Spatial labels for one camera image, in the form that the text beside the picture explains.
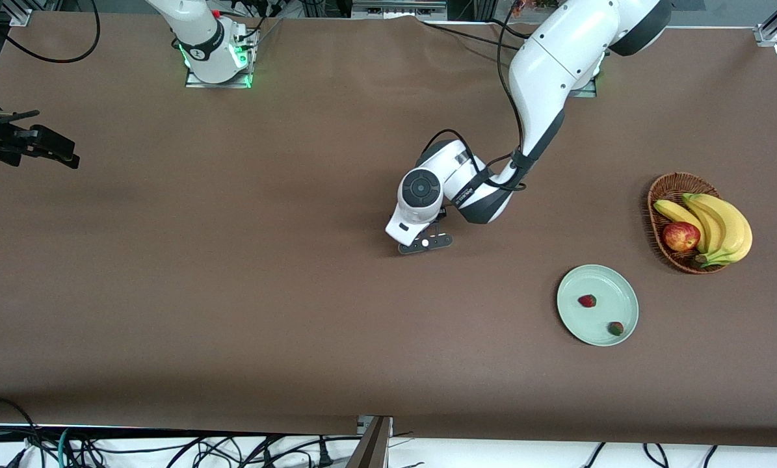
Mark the large yellow banana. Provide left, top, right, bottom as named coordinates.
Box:
left=687, top=194, right=753, bottom=268

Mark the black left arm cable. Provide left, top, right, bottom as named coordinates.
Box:
left=419, top=0, right=529, bottom=192

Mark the teal floor cable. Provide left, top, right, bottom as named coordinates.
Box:
left=57, top=426, right=78, bottom=468

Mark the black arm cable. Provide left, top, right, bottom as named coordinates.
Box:
left=0, top=0, right=101, bottom=64
left=419, top=0, right=529, bottom=192

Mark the red yellow apple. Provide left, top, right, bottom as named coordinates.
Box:
left=662, top=221, right=702, bottom=254

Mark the brown post with bracket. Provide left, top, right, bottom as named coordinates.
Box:
left=346, top=416, right=393, bottom=468

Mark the small yellow banana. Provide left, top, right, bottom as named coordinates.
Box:
left=653, top=199, right=708, bottom=254

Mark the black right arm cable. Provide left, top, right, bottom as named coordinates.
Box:
left=0, top=0, right=101, bottom=64

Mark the grey metal box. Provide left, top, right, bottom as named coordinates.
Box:
left=351, top=0, right=449, bottom=20

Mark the brown table cover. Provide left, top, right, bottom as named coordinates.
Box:
left=0, top=12, right=777, bottom=448

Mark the black floor cable with plug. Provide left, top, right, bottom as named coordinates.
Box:
left=310, top=434, right=334, bottom=468

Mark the brown wicker basket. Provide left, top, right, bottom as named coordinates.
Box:
left=646, top=172, right=730, bottom=275

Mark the black cable on cover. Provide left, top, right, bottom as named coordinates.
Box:
left=417, top=18, right=525, bottom=51

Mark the pale green round plate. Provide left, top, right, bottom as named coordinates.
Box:
left=557, top=264, right=640, bottom=347

